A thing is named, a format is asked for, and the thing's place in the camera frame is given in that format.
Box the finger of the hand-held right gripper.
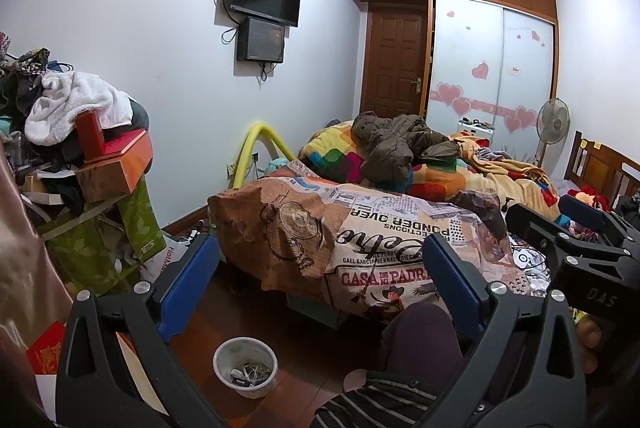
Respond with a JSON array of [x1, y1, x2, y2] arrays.
[[560, 195, 640, 254], [506, 203, 581, 266]]

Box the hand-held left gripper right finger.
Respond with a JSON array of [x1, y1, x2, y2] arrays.
[[422, 235, 587, 428]]

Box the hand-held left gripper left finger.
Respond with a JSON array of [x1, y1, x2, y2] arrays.
[[56, 234, 226, 428]]

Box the white wired earphones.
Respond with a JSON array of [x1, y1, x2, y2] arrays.
[[232, 360, 273, 384]]

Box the white plastic bin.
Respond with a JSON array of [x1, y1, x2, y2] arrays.
[[212, 336, 279, 400]]

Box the person's right hand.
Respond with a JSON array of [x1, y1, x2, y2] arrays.
[[574, 317, 603, 374]]

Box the red plush toy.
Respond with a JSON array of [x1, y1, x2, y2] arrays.
[[567, 187, 608, 211]]

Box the white plastic bag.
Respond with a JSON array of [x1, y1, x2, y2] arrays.
[[140, 235, 193, 284]]

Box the yellow blanket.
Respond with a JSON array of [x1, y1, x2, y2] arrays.
[[450, 131, 563, 221]]

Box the wooden headboard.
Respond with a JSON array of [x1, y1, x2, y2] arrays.
[[564, 131, 640, 204]]

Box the white power strip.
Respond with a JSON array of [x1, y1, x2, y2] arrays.
[[520, 275, 551, 296]]

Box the green leaf print bag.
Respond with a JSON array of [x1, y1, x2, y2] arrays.
[[42, 175, 166, 296]]

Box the standing fan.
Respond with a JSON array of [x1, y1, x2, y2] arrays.
[[534, 98, 571, 169]]

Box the white bedside cabinet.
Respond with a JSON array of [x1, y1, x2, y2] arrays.
[[457, 118, 496, 144]]

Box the newspaper print blanket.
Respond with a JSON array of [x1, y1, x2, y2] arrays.
[[207, 161, 516, 324]]

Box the brown box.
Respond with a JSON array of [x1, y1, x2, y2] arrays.
[[75, 158, 143, 204]]

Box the orange flat box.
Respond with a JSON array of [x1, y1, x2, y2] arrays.
[[82, 128, 153, 194]]

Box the yellow foam tube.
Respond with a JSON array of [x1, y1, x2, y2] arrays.
[[229, 122, 297, 189]]

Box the striped cloth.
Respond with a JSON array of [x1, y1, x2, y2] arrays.
[[310, 370, 451, 428]]

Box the brown padded jacket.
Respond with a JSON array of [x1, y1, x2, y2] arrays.
[[351, 111, 463, 181]]

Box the red paper bag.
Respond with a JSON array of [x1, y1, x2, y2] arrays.
[[26, 321, 68, 376]]

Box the brown satin cloth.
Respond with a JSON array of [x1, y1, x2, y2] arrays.
[[0, 148, 76, 344]]

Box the dark grey bag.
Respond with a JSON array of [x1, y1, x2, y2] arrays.
[[127, 98, 151, 134]]

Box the pile of dark clothes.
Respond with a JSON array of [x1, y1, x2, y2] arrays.
[[0, 48, 86, 214]]

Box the multicoloured checked blanket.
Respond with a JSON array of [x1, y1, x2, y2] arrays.
[[300, 121, 476, 196]]

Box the red box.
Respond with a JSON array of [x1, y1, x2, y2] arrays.
[[75, 109, 107, 159]]

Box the sliding wardrobe with heart stickers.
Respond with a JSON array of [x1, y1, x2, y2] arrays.
[[426, 0, 557, 166]]

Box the white towel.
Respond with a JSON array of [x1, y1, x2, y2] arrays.
[[24, 71, 133, 146]]

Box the brown wooden door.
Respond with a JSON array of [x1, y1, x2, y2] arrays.
[[361, 6, 430, 116]]

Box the black television cable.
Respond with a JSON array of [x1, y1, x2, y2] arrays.
[[214, 0, 241, 45]]

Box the small black wall monitor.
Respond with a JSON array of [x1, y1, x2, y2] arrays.
[[236, 17, 287, 64]]

